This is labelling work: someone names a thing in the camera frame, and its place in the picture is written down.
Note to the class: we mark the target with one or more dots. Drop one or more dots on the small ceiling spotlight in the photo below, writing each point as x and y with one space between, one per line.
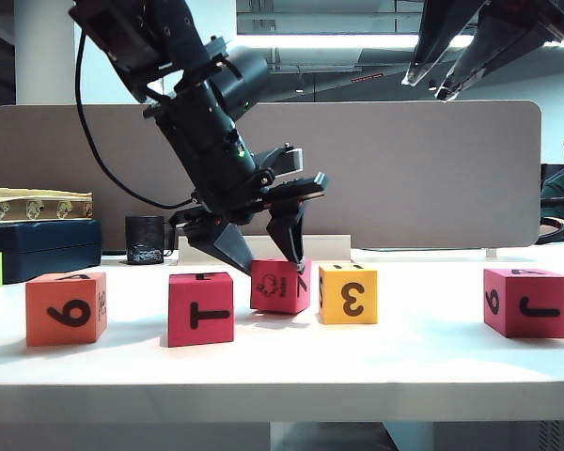
300 87

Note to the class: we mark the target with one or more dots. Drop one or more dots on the long ceiling light strip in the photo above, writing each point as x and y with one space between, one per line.
319 41

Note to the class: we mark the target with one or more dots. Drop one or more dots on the red letter block with T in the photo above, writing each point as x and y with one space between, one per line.
197 315

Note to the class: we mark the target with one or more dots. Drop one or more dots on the vented panel under table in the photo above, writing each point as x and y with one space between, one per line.
557 437

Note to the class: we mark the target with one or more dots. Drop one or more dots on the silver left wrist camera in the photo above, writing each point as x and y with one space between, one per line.
295 160

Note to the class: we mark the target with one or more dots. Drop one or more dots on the dark blue case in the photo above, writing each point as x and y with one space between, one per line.
42 249

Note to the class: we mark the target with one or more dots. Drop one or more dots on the red letter block with J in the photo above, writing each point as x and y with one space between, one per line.
531 305

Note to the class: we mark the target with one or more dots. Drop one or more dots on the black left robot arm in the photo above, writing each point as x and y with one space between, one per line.
202 131

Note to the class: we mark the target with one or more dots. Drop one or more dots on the person in dark green shirt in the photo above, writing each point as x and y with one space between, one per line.
557 188

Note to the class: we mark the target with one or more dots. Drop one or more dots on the yellow letter block with 3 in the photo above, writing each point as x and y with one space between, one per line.
348 296

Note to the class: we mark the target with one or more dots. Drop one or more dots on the red letter block with rabbit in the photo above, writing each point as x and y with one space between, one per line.
275 289

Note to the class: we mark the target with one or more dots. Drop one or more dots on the white partition foot bracket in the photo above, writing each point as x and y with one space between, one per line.
492 253

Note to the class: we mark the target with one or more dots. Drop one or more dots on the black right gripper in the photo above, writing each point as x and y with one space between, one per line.
545 14

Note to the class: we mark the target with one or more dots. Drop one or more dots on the grey desk partition panel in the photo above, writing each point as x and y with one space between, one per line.
404 178

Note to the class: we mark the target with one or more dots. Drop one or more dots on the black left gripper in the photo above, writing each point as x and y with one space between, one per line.
244 202

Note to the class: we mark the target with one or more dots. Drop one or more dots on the black mug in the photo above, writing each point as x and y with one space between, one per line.
143 239

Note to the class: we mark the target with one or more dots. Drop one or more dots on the black round object red trim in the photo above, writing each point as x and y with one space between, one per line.
552 232

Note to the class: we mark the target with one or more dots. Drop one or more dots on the yellow printed box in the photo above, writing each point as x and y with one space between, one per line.
37 204

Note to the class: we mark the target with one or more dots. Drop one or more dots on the red hanging ceiling sign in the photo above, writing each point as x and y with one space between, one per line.
367 78

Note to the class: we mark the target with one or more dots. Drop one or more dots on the orange letter block with 6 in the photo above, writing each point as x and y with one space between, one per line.
61 310

